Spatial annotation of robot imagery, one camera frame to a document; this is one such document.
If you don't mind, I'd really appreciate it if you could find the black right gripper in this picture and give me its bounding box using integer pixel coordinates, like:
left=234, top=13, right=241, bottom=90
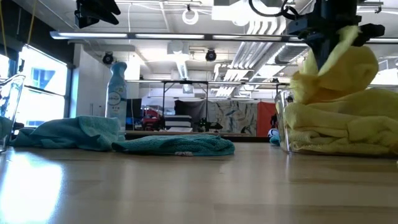
left=287, top=0, right=386, bottom=72

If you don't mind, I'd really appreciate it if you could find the long LED light bar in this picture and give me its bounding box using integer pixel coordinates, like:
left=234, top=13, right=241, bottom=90
left=49, top=30, right=398, bottom=44

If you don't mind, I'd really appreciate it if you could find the pale blue air freshener bottle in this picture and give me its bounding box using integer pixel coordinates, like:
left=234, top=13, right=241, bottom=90
left=104, top=61, right=128, bottom=141

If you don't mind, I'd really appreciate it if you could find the white ceiling pipe bundle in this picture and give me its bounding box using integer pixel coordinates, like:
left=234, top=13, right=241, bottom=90
left=231, top=20, right=289, bottom=71

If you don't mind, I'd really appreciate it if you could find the bright window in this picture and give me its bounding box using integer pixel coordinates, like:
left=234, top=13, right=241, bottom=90
left=0, top=43, right=74, bottom=128

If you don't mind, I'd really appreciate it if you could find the black background monitor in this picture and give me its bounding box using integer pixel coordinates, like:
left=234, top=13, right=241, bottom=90
left=126, top=98, right=143, bottom=126

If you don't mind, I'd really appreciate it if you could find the clear plastic basket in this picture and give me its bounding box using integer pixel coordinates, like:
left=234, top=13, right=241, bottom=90
left=0, top=73, right=26, bottom=153
left=274, top=88, right=398, bottom=156

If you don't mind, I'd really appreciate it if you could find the orange background panel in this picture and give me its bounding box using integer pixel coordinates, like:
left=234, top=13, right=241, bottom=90
left=256, top=101, right=277, bottom=138

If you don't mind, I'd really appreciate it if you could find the red background object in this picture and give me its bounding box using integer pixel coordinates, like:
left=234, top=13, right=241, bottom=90
left=142, top=108, right=164, bottom=131

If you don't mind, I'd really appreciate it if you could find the patterned background sheet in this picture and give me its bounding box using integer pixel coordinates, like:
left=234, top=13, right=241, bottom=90
left=207, top=101, right=259, bottom=137

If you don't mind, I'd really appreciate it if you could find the white and black stacked box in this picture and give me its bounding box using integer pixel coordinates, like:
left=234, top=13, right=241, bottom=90
left=164, top=114, right=193, bottom=133

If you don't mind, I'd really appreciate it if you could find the dark grey background cloth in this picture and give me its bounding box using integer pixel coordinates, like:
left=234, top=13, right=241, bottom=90
left=174, top=99, right=208, bottom=121

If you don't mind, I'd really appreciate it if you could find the small black background robot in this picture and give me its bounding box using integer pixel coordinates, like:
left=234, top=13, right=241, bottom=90
left=197, top=117, right=224, bottom=133

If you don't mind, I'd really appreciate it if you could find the silver ventilation duct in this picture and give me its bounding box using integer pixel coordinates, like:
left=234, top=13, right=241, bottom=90
left=274, top=42, right=309, bottom=65

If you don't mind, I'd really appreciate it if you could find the yellow hanging cord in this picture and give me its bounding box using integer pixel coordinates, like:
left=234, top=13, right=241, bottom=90
left=27, top=0, right=37, bottom=46
left=0, top=0, right=8, bottom=58

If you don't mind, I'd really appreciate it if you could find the white coiled ceiling cable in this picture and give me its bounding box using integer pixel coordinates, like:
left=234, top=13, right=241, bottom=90
left=181, top=7, right=200, bottom=26

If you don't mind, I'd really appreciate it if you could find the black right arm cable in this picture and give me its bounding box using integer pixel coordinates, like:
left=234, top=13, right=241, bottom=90
left=248, top=0, right=300, bottom=20

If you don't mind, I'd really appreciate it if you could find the black background table frame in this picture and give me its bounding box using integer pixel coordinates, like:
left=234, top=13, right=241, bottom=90
left=161, top=80, right=210, bottom=134

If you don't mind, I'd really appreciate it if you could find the black aluminium table frame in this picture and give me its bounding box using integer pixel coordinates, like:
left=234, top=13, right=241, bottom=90
left=124, top=133, right=271, bottom=143

